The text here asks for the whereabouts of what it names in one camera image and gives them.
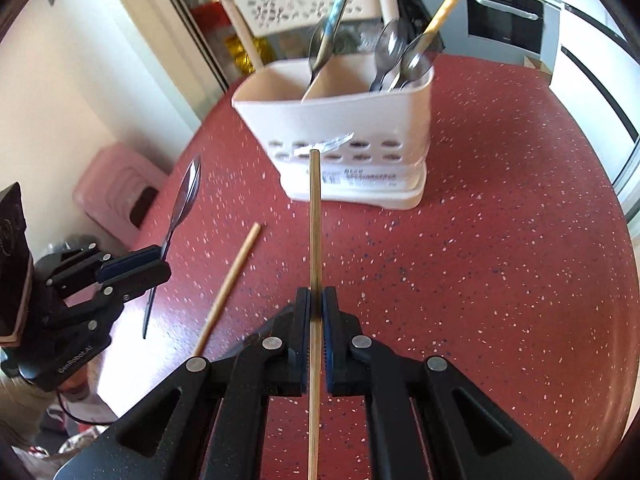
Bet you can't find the black-handled metal spoon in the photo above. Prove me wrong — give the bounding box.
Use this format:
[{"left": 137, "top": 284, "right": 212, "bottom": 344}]
[
  {"left": 306, "top": 12, "right": 337, "bottom": 86},
  {"left": 141, "top": 154, "right": 202, "bottom": 340},
  {"left": 369, "top": 17, "right": 408, "bottom": 92},
  {"left": 382, "top": 35, "right": 435, "bottom": 92}
]

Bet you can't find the red box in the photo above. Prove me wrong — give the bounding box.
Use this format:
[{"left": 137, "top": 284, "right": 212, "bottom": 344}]
[{"left": 190, "top": 2, "right": 236, "bottom": 36}]

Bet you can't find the black bag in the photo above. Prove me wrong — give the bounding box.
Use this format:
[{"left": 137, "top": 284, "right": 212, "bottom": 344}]
[{"left": 390, "top": 0, "right": 443, "bottom": 56}]

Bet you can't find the cardboard box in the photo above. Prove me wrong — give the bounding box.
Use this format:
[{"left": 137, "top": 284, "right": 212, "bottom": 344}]
[{"left": 522, "top": 55, "right": 553, "bottom": 78}]

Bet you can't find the cream flower-cutout plastic rack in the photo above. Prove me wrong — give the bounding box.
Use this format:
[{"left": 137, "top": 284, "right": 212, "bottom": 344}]
[{"left": 220, "top": 0, "right": 401, "bottom": 68}]

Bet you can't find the black cable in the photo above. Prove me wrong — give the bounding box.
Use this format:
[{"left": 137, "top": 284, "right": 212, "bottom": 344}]
[{"left": 55, "top": 390, "right": 121, "bottom": 426}]

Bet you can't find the yellow patterned bamboo chopstick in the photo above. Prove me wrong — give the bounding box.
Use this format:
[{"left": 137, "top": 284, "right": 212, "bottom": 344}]
[{"left": 420, "top": 0, "right": 473, "bottom": 48}]

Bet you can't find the white plastic utensil holder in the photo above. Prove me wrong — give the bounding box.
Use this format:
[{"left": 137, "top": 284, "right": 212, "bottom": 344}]
[{"left": 231, "top": 52, "right": 435, "bottom": 210}]

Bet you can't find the plain bamboo chopstick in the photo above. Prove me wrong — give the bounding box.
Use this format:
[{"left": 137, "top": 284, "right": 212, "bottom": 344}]
[
  {"left": 307, "top": 149, "right": 324, "bottom": 480},
  {"left": 191, "top": 222, "right": 262, "bottom": 358}
]

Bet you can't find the white sliding door frame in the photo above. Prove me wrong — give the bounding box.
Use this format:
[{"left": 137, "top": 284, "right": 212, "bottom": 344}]
[{"left": 97, "top": 0, "right": 236, "bottom": 131}]

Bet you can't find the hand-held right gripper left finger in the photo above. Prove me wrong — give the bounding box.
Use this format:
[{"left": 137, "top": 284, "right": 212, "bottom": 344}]
[{"left": 52, "top": 287, "right": 312, "bottom": 480}]

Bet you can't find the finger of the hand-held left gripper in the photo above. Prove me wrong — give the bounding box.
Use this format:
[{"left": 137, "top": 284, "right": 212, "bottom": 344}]
[
  {"left": 47, "top": 242, "right": 163, "bottom": 289},
  {"left": 46, "top": 261, "right": 172, "bottom": 334}
]

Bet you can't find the gold foil item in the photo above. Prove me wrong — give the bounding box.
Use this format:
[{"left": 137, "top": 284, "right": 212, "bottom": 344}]
[{"left": 225, "top": 35, "right": 273, "bottom": 76}]

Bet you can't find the white refrigerator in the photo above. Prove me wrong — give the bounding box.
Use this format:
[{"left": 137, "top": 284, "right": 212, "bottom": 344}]
[{"left": 547, "top": 0, "right": 640, "bottom": 146}]

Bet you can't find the blue patterned bamboo chopstick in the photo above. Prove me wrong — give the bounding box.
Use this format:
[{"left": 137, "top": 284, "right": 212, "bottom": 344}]
[{"left": 307, "top": 0, "right": 359, "bottom": 86}]

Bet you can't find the pink plastic stool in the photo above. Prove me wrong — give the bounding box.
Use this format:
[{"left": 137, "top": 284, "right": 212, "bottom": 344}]
[{"left": 72, "top": 142, "right": 171, "bottom": 246}]

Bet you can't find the black built-in oven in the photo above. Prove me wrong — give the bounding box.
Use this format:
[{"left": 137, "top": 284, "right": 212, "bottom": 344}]
[{"left": 465, "top": 0, "right": 548, "bottom": 58}]

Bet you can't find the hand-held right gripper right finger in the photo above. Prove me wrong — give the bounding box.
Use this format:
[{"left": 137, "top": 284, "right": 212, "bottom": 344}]
[{"left": 322, "top": 286, "right": 574, "bottom": 480}]

